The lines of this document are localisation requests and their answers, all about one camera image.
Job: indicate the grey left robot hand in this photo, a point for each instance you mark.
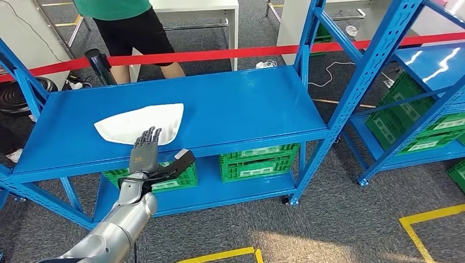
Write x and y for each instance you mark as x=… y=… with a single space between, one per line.
x=143 y=158

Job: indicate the white curved shell part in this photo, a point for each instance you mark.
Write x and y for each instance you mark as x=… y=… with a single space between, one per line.
x=138 y=121

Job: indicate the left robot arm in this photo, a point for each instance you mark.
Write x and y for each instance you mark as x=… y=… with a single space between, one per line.
x=120 y=225

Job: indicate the blue metal shelf rack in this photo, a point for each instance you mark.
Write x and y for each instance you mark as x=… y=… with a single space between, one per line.
x=236 y=101
x=436 y=61

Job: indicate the green plastic crate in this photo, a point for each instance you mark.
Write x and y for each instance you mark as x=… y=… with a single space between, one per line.
x=323 y=36
x=181 y=179
x=410 y=94
x=385 y=129
x=458 y=176
x=258 y=167

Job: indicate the white power strip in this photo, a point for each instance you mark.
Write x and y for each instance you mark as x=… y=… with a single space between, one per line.
x=75 y=86

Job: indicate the person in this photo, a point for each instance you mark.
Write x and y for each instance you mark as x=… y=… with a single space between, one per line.
x=134 y=32

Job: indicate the short red barrier belt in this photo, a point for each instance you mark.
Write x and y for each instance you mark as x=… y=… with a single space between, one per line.
x=54 y=67

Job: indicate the long red barrier belt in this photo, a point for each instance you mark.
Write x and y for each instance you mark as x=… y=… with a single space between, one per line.
x=218 y=54

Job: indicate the black shoe with white sole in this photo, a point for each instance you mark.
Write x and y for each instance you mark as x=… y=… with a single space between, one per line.
x=9 y=141

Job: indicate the black round ribbed base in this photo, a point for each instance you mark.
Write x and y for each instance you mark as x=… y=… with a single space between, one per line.
x=18 y=98

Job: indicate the white power adapter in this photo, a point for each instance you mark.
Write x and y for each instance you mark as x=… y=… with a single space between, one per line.
x=265 y=64

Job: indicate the white table with chrome bar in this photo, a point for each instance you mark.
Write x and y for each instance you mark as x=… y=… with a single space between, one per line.
x=203 y=4

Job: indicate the pale grey cabinet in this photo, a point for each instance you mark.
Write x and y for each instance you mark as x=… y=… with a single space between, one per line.
x=25 y=40

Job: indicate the clear crumpled cup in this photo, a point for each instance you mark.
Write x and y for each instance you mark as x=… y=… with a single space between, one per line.
x=351 y=31

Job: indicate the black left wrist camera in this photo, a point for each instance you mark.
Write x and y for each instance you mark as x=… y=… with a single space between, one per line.
x=181 y=163

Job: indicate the black stanchion post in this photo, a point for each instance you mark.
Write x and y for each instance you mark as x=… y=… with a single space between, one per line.
x=100 y=65

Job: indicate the chrome tube frame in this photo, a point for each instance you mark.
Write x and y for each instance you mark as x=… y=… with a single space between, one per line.
x=76 y=31

